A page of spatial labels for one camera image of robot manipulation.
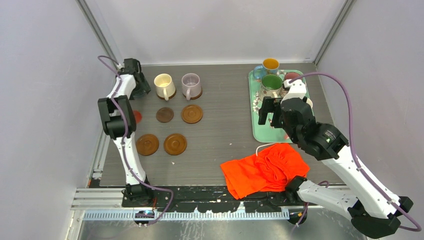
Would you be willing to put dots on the lilac ceramic mug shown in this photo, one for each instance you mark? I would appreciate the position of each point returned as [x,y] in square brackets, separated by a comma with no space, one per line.
[190,81]

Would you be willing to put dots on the dark walnut round coaster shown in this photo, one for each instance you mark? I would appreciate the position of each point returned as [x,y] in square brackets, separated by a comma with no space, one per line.
[164,114]

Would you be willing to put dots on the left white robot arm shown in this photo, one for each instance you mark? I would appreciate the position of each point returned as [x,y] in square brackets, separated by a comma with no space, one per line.
[119,123]

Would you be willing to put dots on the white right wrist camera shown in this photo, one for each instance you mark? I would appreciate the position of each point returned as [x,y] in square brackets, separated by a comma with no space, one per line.
[295,89]

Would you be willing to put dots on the green inside mug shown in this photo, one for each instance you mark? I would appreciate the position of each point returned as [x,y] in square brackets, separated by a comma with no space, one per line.
[270,86]

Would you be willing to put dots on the orange cloth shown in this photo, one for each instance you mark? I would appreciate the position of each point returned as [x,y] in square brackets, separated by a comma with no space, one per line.
[269,170]

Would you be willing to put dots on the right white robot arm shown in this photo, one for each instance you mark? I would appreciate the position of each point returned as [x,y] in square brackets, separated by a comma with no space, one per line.
[371,208]

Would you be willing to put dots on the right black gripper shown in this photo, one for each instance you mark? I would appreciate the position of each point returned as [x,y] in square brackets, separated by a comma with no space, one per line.
[269,105]

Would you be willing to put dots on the blue mug yellow inside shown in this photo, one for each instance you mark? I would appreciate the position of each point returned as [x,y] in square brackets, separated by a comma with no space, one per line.
[269,66]

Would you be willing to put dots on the green floral tray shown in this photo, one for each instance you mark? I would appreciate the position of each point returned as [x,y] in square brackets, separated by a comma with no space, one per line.
[267,133]

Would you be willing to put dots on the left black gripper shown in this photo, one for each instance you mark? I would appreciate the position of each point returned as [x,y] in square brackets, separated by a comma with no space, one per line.
[144,88]

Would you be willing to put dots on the brown wooden coaster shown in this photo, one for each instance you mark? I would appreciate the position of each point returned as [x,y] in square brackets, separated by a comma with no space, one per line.
[192,114]
[165,94]
[192,94]
[147,144]
[175,144]

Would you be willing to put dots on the pink floral mug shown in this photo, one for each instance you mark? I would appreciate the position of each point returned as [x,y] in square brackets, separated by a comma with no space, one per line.
[291,75]

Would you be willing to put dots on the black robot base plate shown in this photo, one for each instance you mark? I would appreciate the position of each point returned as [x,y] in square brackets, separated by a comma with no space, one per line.
[214,198]

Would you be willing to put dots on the cream white mug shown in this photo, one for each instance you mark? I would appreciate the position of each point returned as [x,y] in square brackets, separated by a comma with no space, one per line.
[164,81]

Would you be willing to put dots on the red round coaster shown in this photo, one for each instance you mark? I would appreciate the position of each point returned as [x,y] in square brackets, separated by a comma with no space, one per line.
[138,116]

